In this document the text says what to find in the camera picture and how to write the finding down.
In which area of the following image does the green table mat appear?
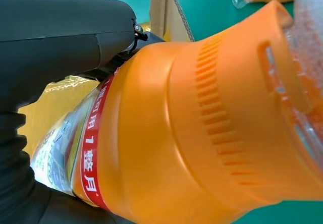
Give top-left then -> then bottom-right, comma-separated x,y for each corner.
65,0 -> 323,224

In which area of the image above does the yellow taped cardboard box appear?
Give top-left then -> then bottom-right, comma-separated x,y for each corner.
17,0 -> 195,158

